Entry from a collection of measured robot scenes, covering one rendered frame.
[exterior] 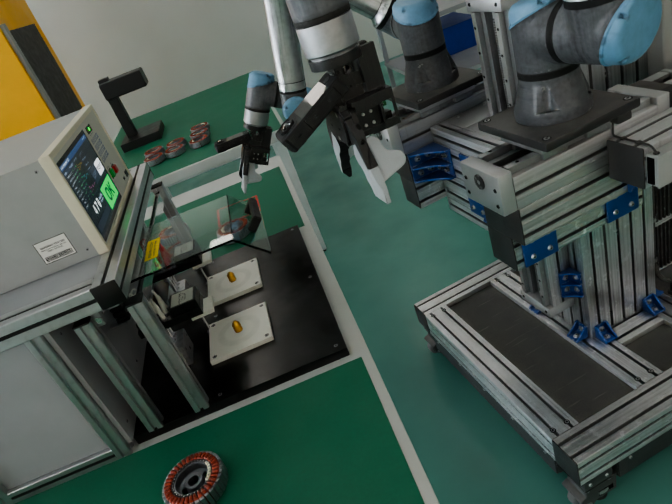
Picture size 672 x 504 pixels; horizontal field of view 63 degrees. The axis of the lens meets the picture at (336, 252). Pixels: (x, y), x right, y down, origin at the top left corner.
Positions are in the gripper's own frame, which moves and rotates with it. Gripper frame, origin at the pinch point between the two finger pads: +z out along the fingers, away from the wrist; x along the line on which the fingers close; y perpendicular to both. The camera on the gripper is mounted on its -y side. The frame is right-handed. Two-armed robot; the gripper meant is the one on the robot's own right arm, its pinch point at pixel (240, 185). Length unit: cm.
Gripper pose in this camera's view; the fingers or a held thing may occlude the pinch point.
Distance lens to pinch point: 177.1
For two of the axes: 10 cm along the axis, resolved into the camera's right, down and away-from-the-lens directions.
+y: 9.6, 0.7, 2.8
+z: -1.9, 8.9, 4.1
